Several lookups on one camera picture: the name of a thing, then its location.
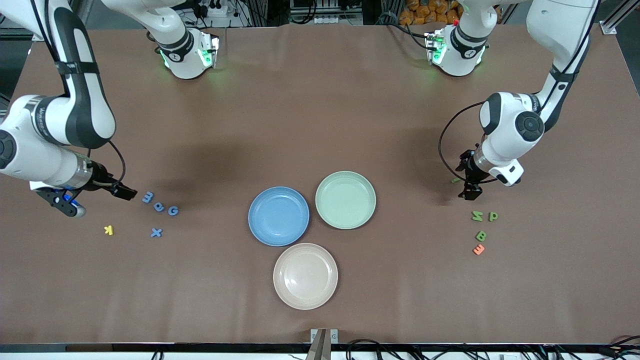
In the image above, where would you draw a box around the beige plate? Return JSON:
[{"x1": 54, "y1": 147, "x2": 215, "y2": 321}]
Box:
[{"x1": 273, "y1": 243, "x2": 339, "y2": 311}]

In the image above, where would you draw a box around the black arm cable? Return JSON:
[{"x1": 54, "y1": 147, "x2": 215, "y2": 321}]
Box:
[
  {"x1": 30, "y1": 0, "x2": 127, "y2": 188},
  {"x1": 438, "y1": 101, "x2": 486, "y2": 176}
]

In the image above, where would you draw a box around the blue plate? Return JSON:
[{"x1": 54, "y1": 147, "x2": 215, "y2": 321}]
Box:
[{"x1": 248, "y1": 186, "x2": 310, "y2": 247}]

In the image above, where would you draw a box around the white power strip with plugs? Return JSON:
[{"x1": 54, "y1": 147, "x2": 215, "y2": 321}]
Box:
[{"x1": 202, "y1": 0, "x2": 229, "y2": 19}]

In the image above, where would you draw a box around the green plate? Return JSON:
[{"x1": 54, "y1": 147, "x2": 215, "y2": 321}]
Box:
[{"x1": 315, "y1": 171, "x2": 377, "y2": 230}]

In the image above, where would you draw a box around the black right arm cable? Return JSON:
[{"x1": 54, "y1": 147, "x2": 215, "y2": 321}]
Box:
[{"x1": 30, "y1": 0, "x2": 127, "y2": 188}]

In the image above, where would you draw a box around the long white socket strip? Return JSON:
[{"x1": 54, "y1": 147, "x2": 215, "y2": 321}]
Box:
[{"x1": 311, "y1": 13, "x2": 364, "y2": 26}]

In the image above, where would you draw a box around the bag of orange fruit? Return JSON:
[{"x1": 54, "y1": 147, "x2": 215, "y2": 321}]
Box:
[{"x1": 398, "y1": 0, "x2": 463, "y2": 27}]

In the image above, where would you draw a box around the aluminium camera pole with bracket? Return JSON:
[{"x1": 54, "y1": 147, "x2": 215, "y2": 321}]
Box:
[{"x1": 307, "y1": 327, "x2": 339, "y2": 360}]

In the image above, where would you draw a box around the aluminium frame corner profile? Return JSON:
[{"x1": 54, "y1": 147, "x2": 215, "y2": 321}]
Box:
[{"x1": 599, "y1": 0, "x2": 640, "y2": 37}]

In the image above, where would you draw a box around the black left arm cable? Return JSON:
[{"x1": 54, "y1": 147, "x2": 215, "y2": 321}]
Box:
[{"x1": 438, "y1": 101, "x2": 486, "y2": 176}]

